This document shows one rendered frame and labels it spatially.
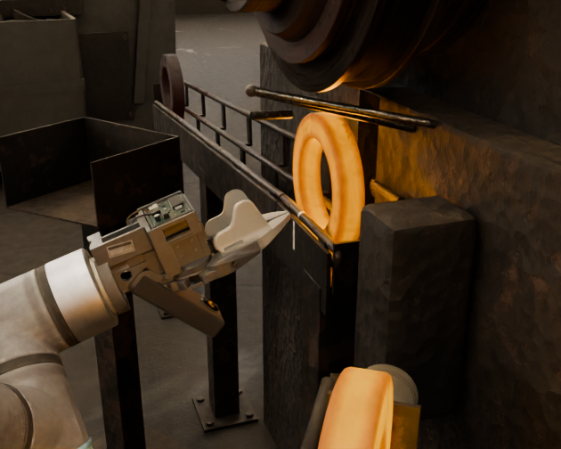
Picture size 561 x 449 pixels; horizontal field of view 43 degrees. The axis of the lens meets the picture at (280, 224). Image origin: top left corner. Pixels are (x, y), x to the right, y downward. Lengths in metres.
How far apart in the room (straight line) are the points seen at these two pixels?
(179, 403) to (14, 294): 1.09
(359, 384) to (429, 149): 0.40
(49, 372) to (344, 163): 0.41
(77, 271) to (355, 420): 0.38
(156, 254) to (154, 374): 1.18
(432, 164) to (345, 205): 0.12
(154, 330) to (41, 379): 1.39
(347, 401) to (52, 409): 0.33
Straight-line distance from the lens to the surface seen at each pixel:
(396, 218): 0.70
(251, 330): 2.08
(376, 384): 0.48
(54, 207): 1.37
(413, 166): 0.84
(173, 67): 1.90
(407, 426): 0.58
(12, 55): 3.21
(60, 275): 0.74
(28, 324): 0.74
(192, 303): 0.78
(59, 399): 0.72
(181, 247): 0.74
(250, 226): 0.76
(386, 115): 0.78
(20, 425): 0.65
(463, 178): 0.76
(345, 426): 0.45
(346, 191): 0.85
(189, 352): 1.99
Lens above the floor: 1.05
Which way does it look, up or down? 22 degrees down
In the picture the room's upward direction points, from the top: straight up
